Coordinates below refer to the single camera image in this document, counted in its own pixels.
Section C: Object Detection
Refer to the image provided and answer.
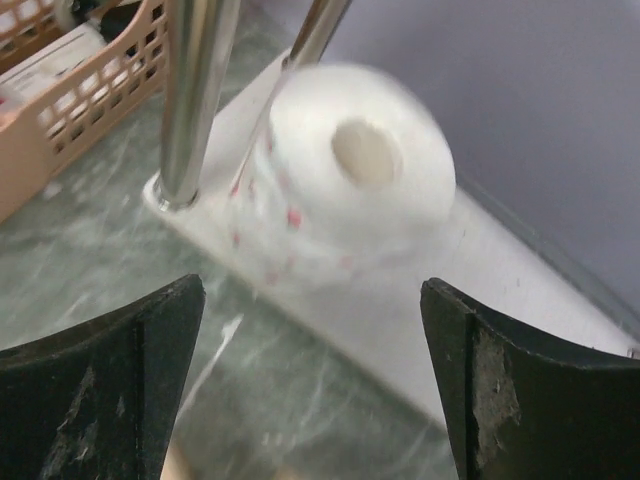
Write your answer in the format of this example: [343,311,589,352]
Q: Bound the papers in organizer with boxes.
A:
[1,25,107,117]

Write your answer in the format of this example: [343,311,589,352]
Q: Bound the white red-dotted paper roll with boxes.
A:
[227,63,456,288]

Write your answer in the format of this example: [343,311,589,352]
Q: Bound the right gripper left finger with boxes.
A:
[1,274,205,479]

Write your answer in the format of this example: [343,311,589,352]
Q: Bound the orange plastic file organizer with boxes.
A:
[1,1,168,219]

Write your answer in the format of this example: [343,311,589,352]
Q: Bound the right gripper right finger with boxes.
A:
[420,278,639,479]

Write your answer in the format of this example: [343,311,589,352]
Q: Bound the white two-tier shelf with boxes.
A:
[144,1,639,422]

